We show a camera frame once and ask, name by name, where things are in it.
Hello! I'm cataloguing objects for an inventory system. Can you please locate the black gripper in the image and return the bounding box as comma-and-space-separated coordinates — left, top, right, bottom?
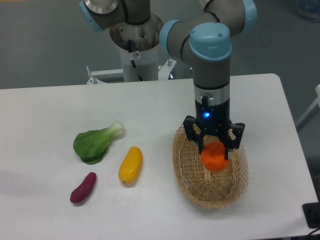
183, 98, 245, 160

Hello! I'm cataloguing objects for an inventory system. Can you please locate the orange fruit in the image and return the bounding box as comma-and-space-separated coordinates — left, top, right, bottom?
200, 141, 229, 172

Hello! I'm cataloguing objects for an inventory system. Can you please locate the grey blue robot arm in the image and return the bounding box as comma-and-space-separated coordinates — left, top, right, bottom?
79, 0, 257, 156

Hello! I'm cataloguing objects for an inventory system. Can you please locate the woven wicker basket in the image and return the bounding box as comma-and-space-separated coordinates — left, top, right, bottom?
172, 125, 249, 209

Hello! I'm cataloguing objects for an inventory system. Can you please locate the yellow mango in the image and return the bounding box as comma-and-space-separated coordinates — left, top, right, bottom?
118, 146, 143, 185

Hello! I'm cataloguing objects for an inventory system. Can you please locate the green bok choy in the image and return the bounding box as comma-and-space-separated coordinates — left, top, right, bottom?
72, 121, 125, 165

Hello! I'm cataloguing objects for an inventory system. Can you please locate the black device at table edge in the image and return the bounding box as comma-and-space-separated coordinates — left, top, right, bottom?
302, 202, 320, 229

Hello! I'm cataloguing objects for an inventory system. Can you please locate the blue object top right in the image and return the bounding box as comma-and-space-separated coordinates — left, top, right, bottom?
295, 0, 320, 23

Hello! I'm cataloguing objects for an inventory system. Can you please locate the purple sweet potato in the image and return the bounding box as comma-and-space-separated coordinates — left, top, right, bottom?
69, 172, 97, 204

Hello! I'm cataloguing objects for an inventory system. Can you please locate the black cable on pedestal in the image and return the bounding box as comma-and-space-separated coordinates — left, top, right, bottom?
127, 39, 145, 82

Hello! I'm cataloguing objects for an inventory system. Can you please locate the white frame at right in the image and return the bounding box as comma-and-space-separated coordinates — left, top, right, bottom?
295, 84, 320, 133

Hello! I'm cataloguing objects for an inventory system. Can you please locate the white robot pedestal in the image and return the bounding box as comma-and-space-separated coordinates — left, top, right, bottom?
86, 12, 198, 85

